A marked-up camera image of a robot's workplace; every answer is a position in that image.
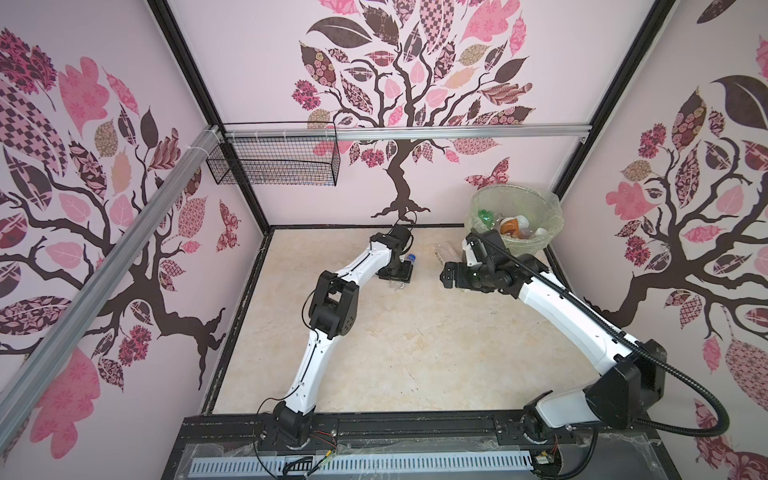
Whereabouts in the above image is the orange tea bottle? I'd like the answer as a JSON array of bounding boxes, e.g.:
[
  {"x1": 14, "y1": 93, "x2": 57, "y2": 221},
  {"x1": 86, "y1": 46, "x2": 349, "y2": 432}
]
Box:
[{"x1": 499, "y1": 217, "x2": 520, "y2": 237}]

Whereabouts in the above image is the green Sprite bottle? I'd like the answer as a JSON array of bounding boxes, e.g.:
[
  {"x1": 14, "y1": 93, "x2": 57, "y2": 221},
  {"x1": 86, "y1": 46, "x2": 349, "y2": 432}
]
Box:
[{"x1": 477, "y1": 209, "x2": 496, "y2": 230}]

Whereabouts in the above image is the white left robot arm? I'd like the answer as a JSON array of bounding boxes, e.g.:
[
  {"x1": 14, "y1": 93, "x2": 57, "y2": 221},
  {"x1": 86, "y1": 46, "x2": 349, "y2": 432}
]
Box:
[{"x1": 273, "y1": 225, "x2": 413, "y2": 447}]

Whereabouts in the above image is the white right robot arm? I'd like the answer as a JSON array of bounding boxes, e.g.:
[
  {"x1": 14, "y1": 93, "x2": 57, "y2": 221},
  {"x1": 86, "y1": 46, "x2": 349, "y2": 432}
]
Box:
[{"x1": 440, "y1": 231, "x2": 666, "y2": 442}]

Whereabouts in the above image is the black wire wall basket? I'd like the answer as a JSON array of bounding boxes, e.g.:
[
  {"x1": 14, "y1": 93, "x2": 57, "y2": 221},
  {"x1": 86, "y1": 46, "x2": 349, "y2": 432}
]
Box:
[{"x1": 207, "y1": 120, "x2": 341, "y2": 186}]

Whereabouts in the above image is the aluminium wall rail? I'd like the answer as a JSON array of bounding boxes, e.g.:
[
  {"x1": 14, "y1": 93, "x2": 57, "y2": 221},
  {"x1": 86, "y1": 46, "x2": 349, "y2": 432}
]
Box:
[
  {"x1": 1, "y1": 125, "x2": 220, "y2": 448},
  {"x1": 225, "y1": 124, "x2": 592, "y2": 141}
]

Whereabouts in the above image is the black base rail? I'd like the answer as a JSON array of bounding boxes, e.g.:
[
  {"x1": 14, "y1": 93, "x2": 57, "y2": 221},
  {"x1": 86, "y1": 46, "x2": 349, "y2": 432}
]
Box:
[{"x1": 179, "y1": 407, "x2": 655, "y2": 451}]

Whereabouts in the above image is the white slotted cable duct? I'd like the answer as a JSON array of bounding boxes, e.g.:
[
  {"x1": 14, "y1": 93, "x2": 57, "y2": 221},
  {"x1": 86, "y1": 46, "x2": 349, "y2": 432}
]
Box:
[{"x1": 186, "y1": 451, "x2": 533, "y2": 479}]

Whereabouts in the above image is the black frame rail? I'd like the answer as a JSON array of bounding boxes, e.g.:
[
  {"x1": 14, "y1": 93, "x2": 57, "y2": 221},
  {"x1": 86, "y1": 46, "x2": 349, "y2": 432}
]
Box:
[{"x1": 551, "y1": 0, "x2": 679, "y2": 199}]

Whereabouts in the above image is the black corrugated cable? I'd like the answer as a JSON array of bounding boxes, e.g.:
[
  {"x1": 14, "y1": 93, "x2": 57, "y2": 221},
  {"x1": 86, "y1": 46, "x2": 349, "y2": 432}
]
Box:
[{"x1": 473, "y1": 233, "x2": 731, "y2": 438}]

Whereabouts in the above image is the aluminium left wall rail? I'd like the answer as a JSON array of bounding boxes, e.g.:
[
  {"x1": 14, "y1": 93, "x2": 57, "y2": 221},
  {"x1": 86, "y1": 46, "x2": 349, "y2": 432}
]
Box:
[{"x1": 1, "y1": 125, "x2": 220, "y2": 448}]

